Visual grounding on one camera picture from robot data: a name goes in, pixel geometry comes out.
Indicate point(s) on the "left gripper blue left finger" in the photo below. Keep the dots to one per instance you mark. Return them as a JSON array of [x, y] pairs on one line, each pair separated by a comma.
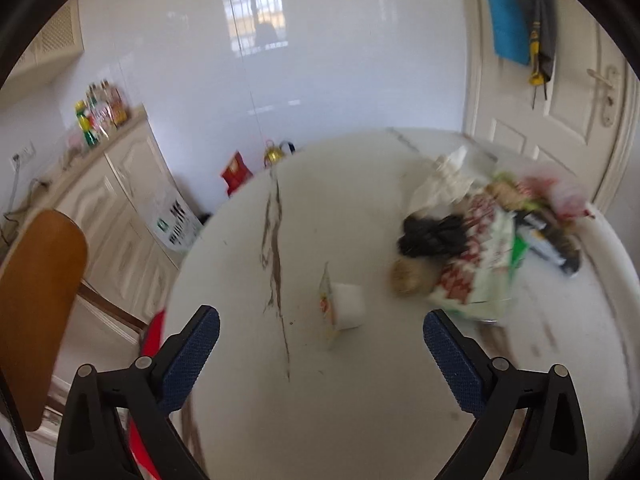
[[184, 355]]

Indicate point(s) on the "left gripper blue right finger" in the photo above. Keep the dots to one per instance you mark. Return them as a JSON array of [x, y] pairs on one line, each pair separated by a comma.
[[460, 360]]

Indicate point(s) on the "cream kitchen cabinet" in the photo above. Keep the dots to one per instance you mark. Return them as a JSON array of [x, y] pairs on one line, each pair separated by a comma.
[[110, 193]]

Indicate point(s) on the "red white snack bag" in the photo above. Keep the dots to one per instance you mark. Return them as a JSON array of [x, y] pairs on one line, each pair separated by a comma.
[[477, 284]]

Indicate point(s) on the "brown round food scrap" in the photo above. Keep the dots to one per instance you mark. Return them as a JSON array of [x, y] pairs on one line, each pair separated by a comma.
[[414, 276]]

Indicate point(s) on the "black plastic bag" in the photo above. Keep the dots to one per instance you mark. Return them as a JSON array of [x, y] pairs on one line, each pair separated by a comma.
[[432, 237]]

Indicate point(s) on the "black snack wrapper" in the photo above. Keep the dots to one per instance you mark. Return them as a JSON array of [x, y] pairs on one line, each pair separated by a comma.
[[544, 236]]

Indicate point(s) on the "brown wooden chair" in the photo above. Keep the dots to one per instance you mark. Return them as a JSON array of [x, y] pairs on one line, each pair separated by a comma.
[[41, 277]]

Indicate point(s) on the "white crumpled tissue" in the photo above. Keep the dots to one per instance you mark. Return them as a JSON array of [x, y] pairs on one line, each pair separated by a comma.
[[445, 184]]

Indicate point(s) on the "red packet on floor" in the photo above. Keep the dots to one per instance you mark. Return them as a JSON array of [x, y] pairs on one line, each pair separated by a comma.
[[236, 174]]

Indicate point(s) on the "pink plastic bag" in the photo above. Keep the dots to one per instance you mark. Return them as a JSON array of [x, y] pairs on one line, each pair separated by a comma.
[[559, 188]]

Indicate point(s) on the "bottles on counter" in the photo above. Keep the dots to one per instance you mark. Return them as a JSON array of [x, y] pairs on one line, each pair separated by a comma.
[[101, 112]]

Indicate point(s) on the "white panel door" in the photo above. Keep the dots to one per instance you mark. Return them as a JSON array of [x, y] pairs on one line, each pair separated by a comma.
[[584, 120]]

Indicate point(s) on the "blue apron on door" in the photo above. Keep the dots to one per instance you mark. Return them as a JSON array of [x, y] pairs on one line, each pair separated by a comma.
[[511, 40]]

